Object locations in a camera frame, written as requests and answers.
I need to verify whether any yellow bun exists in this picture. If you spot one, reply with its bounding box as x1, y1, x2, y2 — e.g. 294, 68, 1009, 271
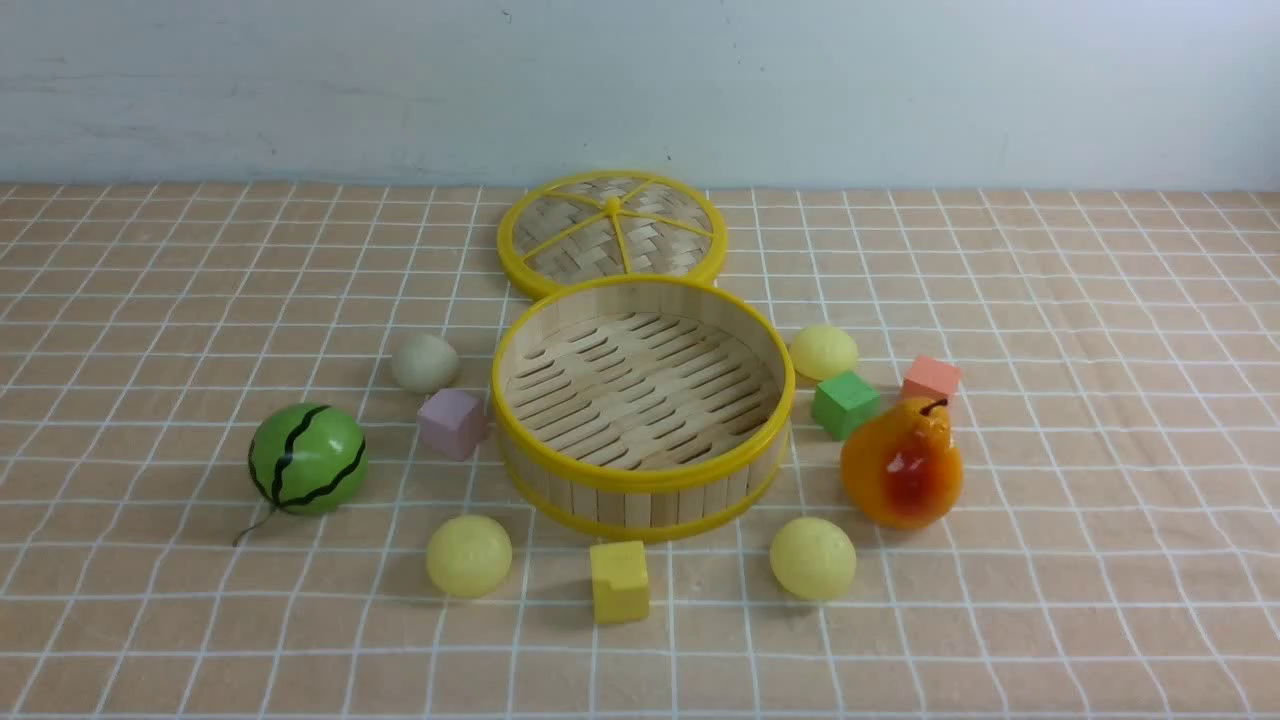
788, 324, 859, 382
769, 516, 858, 602
425, 514, 513, 598

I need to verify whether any white bun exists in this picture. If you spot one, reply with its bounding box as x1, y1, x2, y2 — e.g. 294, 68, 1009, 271
390, 334, 461, 395

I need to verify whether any bamboo steamer tray yellow rim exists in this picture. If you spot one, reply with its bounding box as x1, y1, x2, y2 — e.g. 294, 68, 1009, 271
492, 275, 796, 543

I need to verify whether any woven bamboo steamer lid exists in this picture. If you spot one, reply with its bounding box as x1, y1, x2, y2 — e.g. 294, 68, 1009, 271
495, 170, 728, 299

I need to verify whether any pink foam cube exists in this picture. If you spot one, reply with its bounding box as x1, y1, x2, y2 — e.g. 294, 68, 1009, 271
417, 387, 488, 461

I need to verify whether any green foam cube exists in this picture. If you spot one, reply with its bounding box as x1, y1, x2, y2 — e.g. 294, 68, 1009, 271
812, 372, 881, 443

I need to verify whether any yellow foam cube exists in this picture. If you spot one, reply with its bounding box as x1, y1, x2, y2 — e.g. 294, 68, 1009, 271
589, 539, 650, 625

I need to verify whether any orange toy pear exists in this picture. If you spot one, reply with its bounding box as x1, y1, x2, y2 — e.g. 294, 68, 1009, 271
840, 396, 965, 532

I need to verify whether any orange foam cube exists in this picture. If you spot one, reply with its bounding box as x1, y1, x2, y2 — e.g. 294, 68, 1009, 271
899, 354, 961, 400

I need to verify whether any green toy watermelon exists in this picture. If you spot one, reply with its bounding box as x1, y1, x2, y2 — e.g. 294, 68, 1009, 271
247, 402, 369, 516

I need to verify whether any checkered orange tablecloth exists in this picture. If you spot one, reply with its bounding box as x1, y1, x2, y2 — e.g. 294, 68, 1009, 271
1, 182, 1279, 719

